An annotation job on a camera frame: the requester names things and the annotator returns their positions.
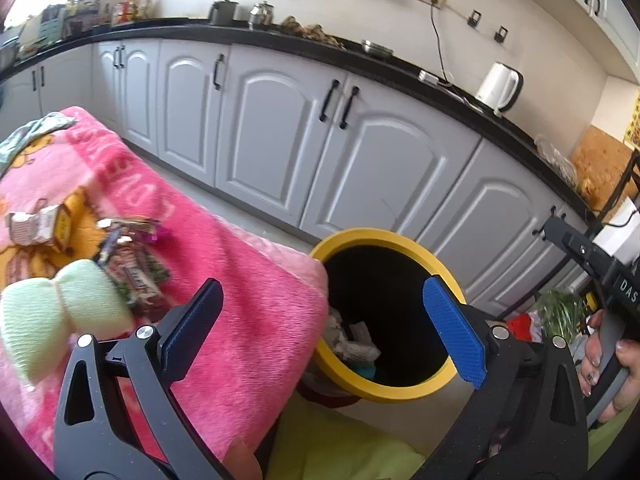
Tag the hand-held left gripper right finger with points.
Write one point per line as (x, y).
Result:
(455, 330)

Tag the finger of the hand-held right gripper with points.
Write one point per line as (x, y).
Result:
(575, 245)

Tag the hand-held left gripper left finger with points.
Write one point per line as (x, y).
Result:
(192, 320)

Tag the dark snack wrapper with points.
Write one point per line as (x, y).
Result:
(145, 285)

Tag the yellow rimmed black trash bin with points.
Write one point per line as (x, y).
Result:
(390, 394)

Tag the purple foil wrapper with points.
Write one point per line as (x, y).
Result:
(132, 227)

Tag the pale green foam fruit net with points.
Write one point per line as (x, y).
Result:
(45, 320)

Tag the small pink white carton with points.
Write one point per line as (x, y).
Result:
(35, 225)

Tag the person's right hand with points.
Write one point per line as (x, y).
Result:
(630, 370)

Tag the person's left hand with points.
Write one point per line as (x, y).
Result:
(245, 460)

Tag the pink printed blanket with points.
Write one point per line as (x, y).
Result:
(240, 310)

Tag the white box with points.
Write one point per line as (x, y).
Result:
(622, 235)

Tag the green leafy vegetables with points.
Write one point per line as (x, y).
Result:
(562, 310)

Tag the red plastic bag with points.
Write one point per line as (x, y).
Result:
(522, 327)

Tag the black metal rack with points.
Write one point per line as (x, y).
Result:
(622, 185)

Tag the clear plastic bag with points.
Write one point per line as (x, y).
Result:
(555, 160)

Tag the cork board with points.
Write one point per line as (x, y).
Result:
(600, 160)

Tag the lime green cloth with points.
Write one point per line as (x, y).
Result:
(340, 450)

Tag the white electric kettle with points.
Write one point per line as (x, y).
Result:
(495, 85)

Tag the white lower cabinets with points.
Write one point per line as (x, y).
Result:
(280, 125)

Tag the white cabinets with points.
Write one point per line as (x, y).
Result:
(280, 125)
(605, 10)

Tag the white charger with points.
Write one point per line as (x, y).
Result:
(430, 77)

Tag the white upper cabinets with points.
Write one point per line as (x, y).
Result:
(605, 10)

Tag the light blue cloth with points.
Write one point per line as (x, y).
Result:
(30, 135)

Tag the steel bowl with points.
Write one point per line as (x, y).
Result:
(377, 47)

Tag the black kitchen countertop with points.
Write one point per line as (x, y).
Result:
(190, 29)

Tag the dark metal kettle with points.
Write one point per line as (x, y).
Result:
(222, 12)

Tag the steel teapot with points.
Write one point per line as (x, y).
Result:
(261, 15)

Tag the brown rag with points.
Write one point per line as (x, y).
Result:
(312, 30)

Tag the group of condiment bottles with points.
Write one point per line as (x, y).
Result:
(127, 10)

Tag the teal storage box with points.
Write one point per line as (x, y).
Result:
(51, 24)

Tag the yellow wall poster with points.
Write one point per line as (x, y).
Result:
(634, 120)

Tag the black wall hook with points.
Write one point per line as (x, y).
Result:
(475, 18)
(501, 34)

